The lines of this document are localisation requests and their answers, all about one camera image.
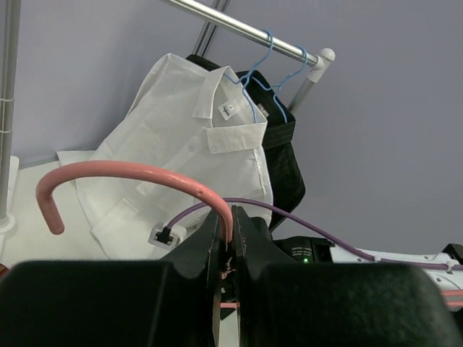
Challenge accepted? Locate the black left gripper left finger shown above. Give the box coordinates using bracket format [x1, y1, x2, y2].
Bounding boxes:
[1, 212, 221, 346]

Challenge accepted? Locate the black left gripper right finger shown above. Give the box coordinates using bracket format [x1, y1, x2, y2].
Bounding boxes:
[232, 207, 462, 346]

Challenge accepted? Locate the pink wire hanger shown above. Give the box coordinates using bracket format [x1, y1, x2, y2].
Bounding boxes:
[35, 159, 242, 312]

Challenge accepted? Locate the white shirt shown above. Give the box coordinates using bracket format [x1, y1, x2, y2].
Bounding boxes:
[58, 53, 273, 260]

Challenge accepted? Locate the blue wire hanger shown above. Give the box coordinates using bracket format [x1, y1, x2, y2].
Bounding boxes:
[222, 30, 274, 126]
[271, 45, 309, 126]

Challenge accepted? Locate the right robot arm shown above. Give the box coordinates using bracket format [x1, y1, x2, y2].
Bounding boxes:
[274, 236, 462, 313]

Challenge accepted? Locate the black pinstripe shirt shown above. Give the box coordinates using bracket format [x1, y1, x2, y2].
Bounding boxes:
[184, 53, 307, 232]

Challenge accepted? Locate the metal clothes rack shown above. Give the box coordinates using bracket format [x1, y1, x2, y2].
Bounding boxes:
[0, 0, 336, 232]

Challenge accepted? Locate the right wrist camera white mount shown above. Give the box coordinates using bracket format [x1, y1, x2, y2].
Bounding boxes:
[148, 223, 187, 251]

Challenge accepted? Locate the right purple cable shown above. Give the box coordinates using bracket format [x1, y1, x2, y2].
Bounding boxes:
[166, 197, 463, 272]

